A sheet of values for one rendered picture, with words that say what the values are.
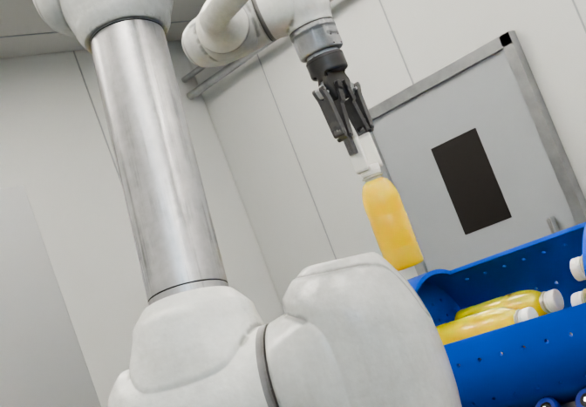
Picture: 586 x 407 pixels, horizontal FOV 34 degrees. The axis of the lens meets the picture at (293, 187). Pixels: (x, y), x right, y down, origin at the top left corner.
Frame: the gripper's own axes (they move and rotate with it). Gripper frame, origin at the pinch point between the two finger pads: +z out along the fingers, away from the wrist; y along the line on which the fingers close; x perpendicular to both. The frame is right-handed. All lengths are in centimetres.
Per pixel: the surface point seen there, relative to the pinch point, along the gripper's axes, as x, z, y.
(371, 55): 202, -100, 367
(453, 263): 201, 38, 360
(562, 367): -27, 46, -13
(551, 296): -22.2, 36.6, 3.6
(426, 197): 201, -5, 360
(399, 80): 189, -77, 365
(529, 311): -21.9, 36.7, -5.6
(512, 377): -18, 45, -13
